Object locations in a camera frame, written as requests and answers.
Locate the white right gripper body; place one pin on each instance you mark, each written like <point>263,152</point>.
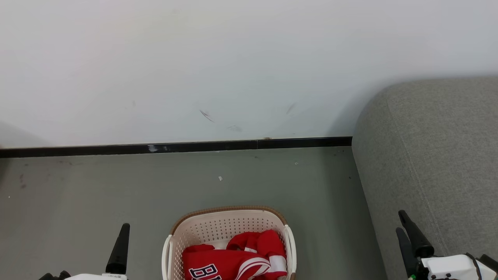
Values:
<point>447,268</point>

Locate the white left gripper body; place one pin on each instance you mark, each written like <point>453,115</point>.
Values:
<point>97,277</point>

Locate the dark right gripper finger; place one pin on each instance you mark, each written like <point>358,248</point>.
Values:
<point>420,241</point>
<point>410,256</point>

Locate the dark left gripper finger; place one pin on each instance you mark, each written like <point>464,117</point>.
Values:
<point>118,252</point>

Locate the red white striped jersey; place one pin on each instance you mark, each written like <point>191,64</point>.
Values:
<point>210,258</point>

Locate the grey fabric sofa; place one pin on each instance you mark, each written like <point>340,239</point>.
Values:
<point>447,155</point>

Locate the cream perforated laundry basket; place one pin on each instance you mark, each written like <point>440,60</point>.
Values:
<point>218,225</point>

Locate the black skirting board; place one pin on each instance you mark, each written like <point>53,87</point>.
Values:
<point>194,147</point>

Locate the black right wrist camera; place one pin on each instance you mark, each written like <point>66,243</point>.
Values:
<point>491,261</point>

